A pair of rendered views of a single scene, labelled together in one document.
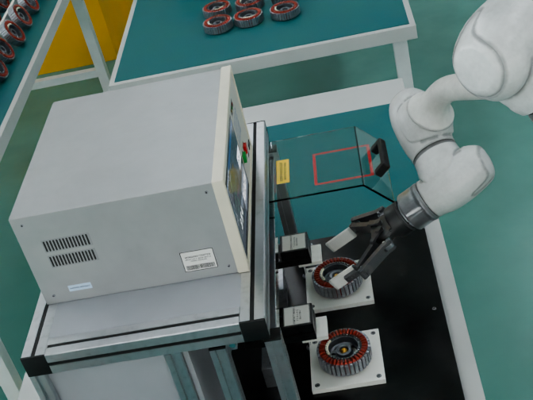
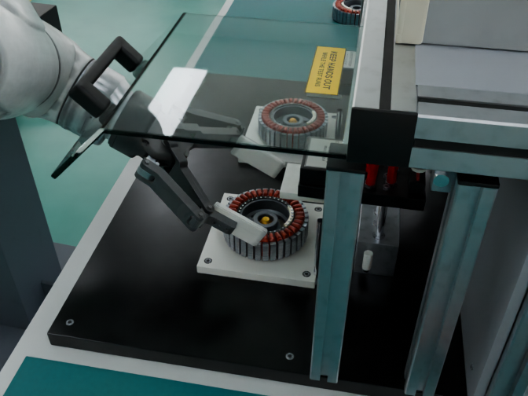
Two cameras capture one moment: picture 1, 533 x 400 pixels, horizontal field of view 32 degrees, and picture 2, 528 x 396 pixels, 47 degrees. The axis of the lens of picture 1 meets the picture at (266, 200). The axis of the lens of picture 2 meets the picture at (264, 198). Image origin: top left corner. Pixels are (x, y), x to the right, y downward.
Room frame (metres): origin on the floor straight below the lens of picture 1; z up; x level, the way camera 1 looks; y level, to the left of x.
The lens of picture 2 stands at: (2.27, -0.09, 1.33)
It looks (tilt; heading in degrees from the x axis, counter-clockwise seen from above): 39 degrees down; 182
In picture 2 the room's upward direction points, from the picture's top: straight up
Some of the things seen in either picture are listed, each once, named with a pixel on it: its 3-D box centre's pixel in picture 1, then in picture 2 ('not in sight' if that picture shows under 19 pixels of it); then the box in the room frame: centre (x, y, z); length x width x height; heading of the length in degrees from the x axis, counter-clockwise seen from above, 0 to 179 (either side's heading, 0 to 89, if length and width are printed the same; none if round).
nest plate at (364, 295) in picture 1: (339, 285); (265, 236); (1.67, -0.11, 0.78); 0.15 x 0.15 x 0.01; 82
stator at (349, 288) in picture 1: (337, 277); (265, 223); (1.67, -0.11, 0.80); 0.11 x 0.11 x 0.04
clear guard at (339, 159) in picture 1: (313, 174); (258, 98); (1.75, -0.11, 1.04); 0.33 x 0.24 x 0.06; 82
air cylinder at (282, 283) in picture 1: (274, 289); (376, 239); (1.69, 0.03, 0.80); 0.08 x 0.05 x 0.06; 172
